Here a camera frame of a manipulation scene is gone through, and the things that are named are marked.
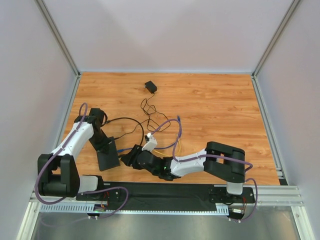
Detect black ethernet cable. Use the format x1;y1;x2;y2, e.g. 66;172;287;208
105;117;145;146

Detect right aluminium frame post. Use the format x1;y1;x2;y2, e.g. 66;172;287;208
251;0;303;78

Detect front aluminium frame rail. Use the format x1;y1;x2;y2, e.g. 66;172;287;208
31;182;303;209

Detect thin black adapter cord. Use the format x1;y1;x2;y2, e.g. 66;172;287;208
117;92;172;140

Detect grey slotted cable duct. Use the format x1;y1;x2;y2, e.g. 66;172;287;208
39;202;230;215

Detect yellow ethernet cable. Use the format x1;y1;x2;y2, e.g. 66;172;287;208
152;133;182;158

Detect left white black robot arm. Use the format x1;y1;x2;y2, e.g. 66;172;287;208
34;108;108;205

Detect aluminium frame post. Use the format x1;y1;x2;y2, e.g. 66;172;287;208
34;0;81;77
251;0;303;78

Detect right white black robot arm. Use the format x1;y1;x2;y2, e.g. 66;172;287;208
120;141;253;196

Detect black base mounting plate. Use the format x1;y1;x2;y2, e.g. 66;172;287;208
75;181;256;212

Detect black power adapter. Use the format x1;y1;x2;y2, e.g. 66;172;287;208
144;80;158;94

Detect black network switch box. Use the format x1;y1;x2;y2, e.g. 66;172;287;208
96;137;120;172

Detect left aluminium frame post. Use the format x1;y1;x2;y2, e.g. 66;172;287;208
34;0;81;77

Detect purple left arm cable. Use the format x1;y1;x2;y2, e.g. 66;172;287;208
36;102;130;220

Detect blue ethernet cable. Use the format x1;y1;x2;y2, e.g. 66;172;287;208
117;115;183;153

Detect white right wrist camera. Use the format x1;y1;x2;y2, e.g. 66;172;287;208
142;133;158;152

